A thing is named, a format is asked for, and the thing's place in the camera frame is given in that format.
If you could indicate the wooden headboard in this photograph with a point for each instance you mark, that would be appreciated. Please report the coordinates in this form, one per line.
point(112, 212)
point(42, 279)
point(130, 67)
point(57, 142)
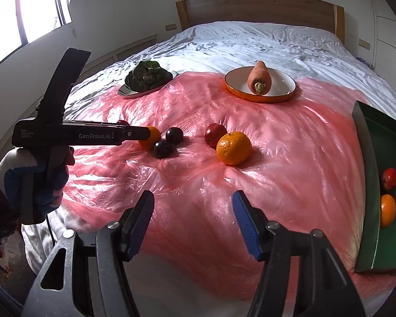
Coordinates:
point(250, 8)

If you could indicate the wall outlet plate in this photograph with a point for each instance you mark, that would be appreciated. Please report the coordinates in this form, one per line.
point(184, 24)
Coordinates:
point(364, 43)
point(171, 26)

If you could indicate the white wardrobe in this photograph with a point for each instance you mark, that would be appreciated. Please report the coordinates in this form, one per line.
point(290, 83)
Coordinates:
point(389, 39)

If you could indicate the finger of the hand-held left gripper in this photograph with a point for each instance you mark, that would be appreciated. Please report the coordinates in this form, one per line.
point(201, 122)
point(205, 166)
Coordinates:
point(99, 124)
point(138, 134)

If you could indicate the green tray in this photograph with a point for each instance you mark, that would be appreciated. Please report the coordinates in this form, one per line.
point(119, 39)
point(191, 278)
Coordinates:
point(369, 171)

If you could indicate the pink plastic sheet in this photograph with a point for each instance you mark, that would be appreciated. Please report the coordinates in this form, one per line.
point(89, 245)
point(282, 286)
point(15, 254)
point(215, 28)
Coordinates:
point(283, 171)

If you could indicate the red apple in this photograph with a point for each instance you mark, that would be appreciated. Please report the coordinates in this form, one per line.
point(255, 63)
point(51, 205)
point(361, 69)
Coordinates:
point(390, 178)
point(122, 122)
point(214, 132)

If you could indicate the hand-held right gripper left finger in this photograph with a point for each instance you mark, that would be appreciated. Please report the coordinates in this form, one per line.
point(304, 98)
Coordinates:
point(140, 224)

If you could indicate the orange-rimmed white plate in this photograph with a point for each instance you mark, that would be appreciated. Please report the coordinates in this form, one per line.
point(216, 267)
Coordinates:
point(280, 84)

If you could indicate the metal plate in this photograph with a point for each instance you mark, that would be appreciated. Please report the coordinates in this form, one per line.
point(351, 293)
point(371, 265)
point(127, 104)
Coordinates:
point(128, 91)

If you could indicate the window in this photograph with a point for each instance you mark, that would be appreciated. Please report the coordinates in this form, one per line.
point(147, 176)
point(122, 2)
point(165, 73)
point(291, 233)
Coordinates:
point(36, 6)

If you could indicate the wooden side panel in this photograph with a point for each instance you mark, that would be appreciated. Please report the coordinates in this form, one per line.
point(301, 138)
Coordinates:
point(102, 61)

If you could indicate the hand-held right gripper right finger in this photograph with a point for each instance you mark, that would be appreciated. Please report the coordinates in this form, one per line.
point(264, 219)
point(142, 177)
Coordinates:
point(247, 228)

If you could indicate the person's left hand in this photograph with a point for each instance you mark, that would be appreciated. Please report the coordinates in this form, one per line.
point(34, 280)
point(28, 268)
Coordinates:
point(13, 168)

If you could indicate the small orange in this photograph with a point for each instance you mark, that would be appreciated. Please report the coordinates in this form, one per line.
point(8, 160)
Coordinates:
point(150, 145)

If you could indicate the carrot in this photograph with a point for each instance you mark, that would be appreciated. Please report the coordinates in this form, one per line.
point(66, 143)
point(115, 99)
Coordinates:
point(259, 76)

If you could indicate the large orange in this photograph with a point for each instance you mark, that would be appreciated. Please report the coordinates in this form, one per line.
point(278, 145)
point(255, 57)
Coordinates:
point(387, 210)
point(234, 148)

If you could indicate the dark plum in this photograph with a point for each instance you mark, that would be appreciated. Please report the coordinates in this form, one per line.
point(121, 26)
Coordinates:
point(175, 135)
point(163, 149)

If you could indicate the small blue item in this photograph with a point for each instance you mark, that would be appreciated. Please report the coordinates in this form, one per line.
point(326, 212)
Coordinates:
point(363, 61)

